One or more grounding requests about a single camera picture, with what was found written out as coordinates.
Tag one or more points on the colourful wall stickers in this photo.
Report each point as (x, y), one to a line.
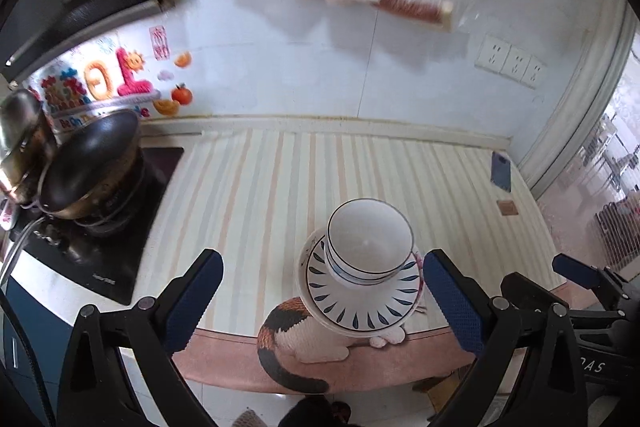
(115, 77)

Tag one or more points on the black glass stove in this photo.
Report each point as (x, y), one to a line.
(110, 257)

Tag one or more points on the small wooden coaster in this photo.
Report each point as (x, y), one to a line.
(507, 208)

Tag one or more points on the white bowl blue leaf pattern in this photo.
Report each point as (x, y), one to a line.
(360, 307)

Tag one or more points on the white floral bowl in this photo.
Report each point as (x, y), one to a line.
(302, 274)

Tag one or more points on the white wall socket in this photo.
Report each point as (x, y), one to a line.
(516, 63)
(535, 72)
(491, 53)

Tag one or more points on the dark slipper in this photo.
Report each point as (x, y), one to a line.
(320, 412)

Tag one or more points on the white bowl blue stripes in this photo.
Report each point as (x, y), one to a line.
(360, 279)

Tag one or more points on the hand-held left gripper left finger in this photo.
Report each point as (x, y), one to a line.
(195, 302)

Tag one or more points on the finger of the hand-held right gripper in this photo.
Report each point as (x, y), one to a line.
(520, 287)
(575, 268)

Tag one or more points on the glass window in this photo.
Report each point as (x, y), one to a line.
(590, 157)

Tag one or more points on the cardboard box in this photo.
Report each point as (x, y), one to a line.
(440, 389)

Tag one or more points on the blue phone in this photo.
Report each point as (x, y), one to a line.
(501, 171)

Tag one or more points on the white bowl dark rim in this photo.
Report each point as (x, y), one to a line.
(370, 237)

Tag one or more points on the black frying pan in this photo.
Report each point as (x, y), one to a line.
(85, 162)

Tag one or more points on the calico cat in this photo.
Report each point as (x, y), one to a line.
(305, 342)

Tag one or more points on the steel pot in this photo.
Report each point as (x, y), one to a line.
(20, 127)

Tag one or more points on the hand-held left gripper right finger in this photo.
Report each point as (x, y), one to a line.
(452, 302)

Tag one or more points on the striped counter mat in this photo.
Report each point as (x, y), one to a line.
(250, 207)

